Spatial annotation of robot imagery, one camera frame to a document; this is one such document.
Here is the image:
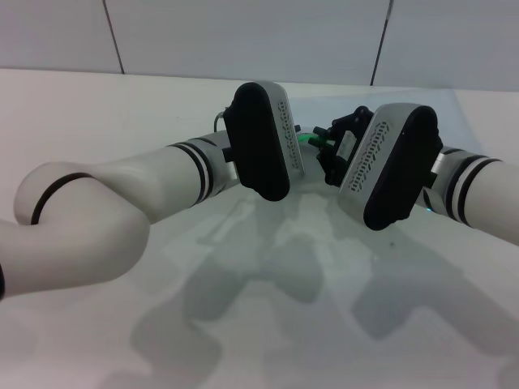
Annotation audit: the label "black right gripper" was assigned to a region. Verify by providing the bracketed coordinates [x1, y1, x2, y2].
[311, 105, 375, 188]

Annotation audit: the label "clear green-zip document bag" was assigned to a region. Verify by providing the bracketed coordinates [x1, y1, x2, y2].
[288, 89, 490, 203]

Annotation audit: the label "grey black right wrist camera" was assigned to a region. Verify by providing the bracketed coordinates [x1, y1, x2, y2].
[337, 102, 444, 233]

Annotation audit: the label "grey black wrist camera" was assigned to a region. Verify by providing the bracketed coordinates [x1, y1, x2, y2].
[337, 102, 444, 233]
[223, 80, 306, 203]

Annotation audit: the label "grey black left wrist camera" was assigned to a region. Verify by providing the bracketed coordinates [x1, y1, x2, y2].
[223, 80, 306, 203]

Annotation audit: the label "grey cable with metal plug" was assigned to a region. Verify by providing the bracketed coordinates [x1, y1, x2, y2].
[213, 106, 229, 134]

